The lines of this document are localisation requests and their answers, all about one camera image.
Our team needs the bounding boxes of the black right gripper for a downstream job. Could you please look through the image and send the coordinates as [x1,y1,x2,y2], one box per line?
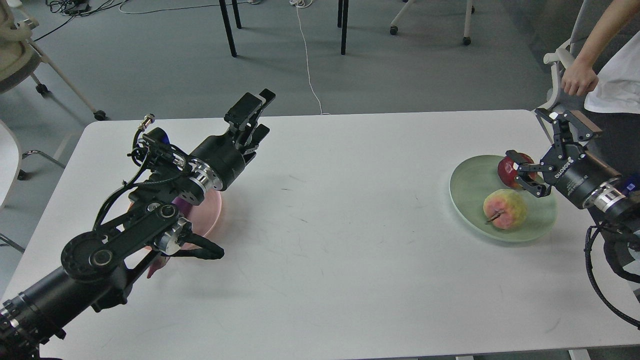
[505,107,623,210]

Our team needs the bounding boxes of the purple eggplant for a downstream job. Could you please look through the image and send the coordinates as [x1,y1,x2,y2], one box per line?
[146,196,192,280]

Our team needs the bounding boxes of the grey office chair right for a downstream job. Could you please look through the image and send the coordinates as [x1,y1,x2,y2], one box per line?
[539,0,609,113]

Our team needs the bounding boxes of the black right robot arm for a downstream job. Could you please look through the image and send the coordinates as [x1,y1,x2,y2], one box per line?
[505,107,639,328]

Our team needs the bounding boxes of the black cables on floor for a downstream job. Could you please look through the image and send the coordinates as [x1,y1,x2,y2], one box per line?
[32,0,261,41]

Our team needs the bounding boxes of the beige office chair left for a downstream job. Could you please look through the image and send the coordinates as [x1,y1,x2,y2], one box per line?
[0,0,107,121]

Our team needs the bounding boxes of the yellow pink peach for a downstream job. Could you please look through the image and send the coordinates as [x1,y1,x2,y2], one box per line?
[482,188,529,230]

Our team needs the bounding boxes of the person's hand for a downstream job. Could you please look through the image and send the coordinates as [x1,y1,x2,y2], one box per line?
[560,60,599,96]

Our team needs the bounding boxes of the person's forearm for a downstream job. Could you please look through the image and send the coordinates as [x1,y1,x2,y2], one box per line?
[573,0,640,69]

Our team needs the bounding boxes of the white cable on floor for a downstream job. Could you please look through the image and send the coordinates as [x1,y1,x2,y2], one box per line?
[291,0,332,116]

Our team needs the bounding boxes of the black table legs middle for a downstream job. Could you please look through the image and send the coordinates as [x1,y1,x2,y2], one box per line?
[336,0,350,56]

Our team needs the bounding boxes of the dark red pomegranate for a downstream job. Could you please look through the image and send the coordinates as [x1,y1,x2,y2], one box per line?
[497,152,538,191]

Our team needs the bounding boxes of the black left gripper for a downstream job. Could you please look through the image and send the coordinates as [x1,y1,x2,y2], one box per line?
[189,88,277,192]

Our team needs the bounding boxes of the white chair base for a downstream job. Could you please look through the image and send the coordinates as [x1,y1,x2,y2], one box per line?
[388,0,476,47]

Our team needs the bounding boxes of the black table legs left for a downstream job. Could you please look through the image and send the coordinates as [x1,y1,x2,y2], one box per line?
[218,0,242,59]

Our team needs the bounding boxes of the pink plate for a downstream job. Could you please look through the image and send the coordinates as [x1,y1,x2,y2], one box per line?
[149,190,223,256]

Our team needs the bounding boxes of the black table legs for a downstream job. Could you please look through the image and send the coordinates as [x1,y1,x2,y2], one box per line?
[336,0,350,56]
[218,0,242,59]

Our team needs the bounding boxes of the green plate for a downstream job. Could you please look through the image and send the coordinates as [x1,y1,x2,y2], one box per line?
[449,155,558,244]

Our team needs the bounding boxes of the white round table edge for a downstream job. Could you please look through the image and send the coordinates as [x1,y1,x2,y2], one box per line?
[0,121,66,209]

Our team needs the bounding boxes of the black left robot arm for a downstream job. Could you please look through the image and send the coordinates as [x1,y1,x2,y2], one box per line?
[1,89,275,360]

